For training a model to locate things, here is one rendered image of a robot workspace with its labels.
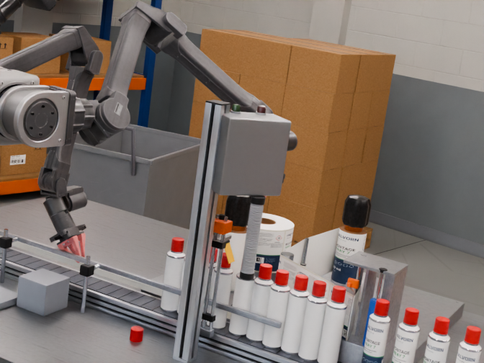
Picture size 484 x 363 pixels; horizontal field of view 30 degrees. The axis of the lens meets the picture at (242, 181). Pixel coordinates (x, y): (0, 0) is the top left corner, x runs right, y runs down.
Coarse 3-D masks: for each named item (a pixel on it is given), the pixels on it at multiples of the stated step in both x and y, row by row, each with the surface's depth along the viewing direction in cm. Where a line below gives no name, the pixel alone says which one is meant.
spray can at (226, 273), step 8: (224, 256) 236; (224, 264) 237; (224, 272) 237; (232, 272) 238; (224, 280) 237; (224, 288) 238; (224, 296) 238; (208, 312) 241; (216, 312) 239; (224, 312) 240; (216, 320) 239; (224, 320) 241; (216, 328) 240
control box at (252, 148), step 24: (240, 120) 213; (264, 120) 216; (288, 120) 219; (240, 144) 215; (264, 144) 218; (216, 168) 217; (240, 168) 216; (264, 168) 219; (216, 192) 217; (240, 192) 218; (264, 192) 221
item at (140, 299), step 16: (0, 256) 272; (16, 256) 274; (32, 256) 276; (64, 272) 267; (96, 288) 258; (112, 288) 260; (144, 304) 251; (160, 304) 253; (240, 336) 238; (272, 352) 231
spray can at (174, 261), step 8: (176, 240) 244; (176, 248) 244; (168, 256) 245; (176, 256) 244; (168, 264) 245; (176, 264) 245; (168, 272) 246; (176, 272) 245; (168, 280) 246; (176, 280) 246; (168, 296) 247; (176, 296) 247; (168, 304) 247; (176, 304) 248; (168, 312) 248
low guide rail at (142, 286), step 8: (24, 248) 277; (32, 248) 275; (48, 256) 273; (56, 256) 271; (72, 264) 268; (80, 264) 267; (96, 272) 265; (104, 272) 263; (120, 280) 261; (128, 280) 259; (144, 288) 257; (152, 288) 256
